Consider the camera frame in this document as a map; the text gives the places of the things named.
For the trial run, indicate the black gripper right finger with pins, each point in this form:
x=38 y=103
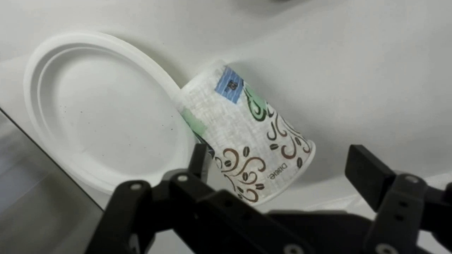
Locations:
x=404 y=204

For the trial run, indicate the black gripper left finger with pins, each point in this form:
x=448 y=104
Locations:
x=206 y=220

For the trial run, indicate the patterned paper cup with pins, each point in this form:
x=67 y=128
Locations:
x=254 y=148

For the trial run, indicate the white paper plate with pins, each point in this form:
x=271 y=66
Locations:
x=105 y=110

